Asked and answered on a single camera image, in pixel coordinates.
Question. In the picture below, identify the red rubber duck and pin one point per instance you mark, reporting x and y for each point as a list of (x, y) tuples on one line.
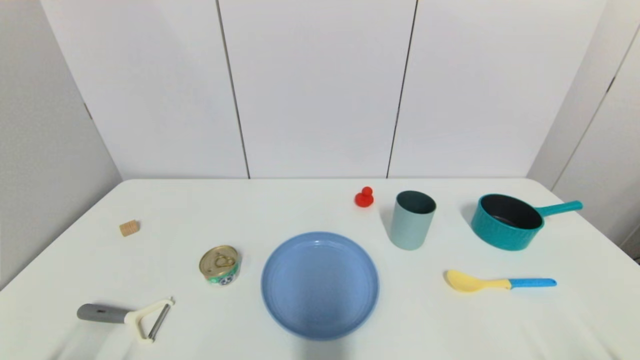
[(364, 200)]

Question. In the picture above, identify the pale teal cup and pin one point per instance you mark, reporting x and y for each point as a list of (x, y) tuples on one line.
[(410, 227)]

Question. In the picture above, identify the blue round plate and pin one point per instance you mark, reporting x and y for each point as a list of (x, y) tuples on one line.
[(320, 287)]

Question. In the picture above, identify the small tin can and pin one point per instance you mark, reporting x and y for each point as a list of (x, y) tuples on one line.
[(220, 262)]

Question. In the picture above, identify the small wooden cork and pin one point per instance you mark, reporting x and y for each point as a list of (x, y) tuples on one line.
[(129, 228)]

